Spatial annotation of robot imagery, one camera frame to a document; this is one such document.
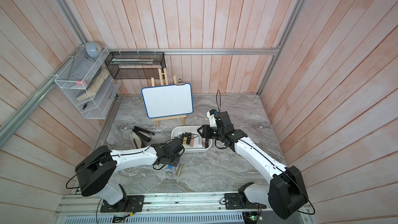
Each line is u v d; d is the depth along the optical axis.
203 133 0.74
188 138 0.95
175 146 0.69
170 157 0.70
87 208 0.73
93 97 0.78
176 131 0.96
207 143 0.93
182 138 0.95
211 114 0.75
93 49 0.82
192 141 0.94
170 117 0.98
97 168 0.48
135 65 1.04
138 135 0.96
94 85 0.80
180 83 0.89
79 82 0.69
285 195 0.40
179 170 0.83
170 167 0.83
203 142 0.93
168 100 0.93
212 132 0.72
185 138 0.95
